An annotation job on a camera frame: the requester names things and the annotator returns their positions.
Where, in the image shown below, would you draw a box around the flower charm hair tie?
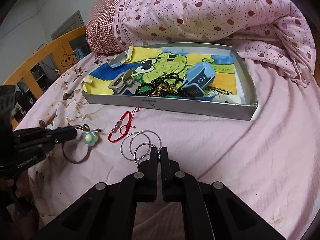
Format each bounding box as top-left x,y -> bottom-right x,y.
62,123 -> 103,165

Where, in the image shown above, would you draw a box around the red string bracelet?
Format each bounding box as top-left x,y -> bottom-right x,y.
107,106 -> 141,143

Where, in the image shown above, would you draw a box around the silver bangle rings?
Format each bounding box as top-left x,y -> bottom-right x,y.
120,130 -> 162,169

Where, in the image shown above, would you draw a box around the pink floral bed sheet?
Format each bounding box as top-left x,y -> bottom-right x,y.
19,54 -> 319,239

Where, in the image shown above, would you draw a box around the grey metal hair clip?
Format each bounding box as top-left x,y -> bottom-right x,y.
108,69 -> 140,95

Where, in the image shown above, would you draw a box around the small blue grey clip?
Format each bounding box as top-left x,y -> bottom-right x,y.
108,50 -> 128,68

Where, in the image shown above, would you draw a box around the green frog crayon drawing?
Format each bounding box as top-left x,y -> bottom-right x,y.
82,46 -> 237,98

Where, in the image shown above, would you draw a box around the grey door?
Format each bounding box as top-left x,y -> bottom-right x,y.
51,10 -> 84,40

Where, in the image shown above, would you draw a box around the grey shallow cardboard tray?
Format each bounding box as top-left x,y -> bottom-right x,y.
82,42 -> 260,121

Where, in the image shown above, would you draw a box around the light blue hair claw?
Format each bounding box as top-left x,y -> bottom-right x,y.
178,62 -> 216,98

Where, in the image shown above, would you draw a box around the pink dotted rolled quilt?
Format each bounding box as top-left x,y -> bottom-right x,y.
86,0 -> 316,87

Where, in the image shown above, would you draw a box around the wooden bed rail left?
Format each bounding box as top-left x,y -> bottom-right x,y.
3,24 -> 87,128

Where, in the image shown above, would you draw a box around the black bead necklace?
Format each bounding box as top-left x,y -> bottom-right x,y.
134,73 -> 233,98

